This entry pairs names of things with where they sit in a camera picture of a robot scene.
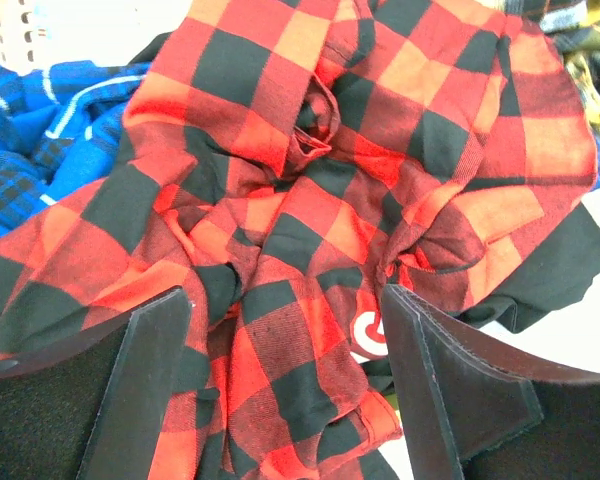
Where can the blue plaid shirt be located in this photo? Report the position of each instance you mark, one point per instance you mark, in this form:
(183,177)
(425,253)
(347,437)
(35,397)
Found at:
(60,129)

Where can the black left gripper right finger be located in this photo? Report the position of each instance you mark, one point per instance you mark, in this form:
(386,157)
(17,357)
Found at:
(474,407)

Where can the red black plaid shirt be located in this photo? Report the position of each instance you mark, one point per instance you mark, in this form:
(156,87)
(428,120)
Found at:
(283,161)

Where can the yellow plaid shirt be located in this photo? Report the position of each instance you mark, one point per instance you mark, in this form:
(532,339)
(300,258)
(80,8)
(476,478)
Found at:
(574,27)

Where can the black garment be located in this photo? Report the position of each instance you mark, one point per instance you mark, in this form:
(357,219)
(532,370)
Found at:
(557,274)

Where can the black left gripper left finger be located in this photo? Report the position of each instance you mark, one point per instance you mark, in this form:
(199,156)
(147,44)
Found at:
(91,406)

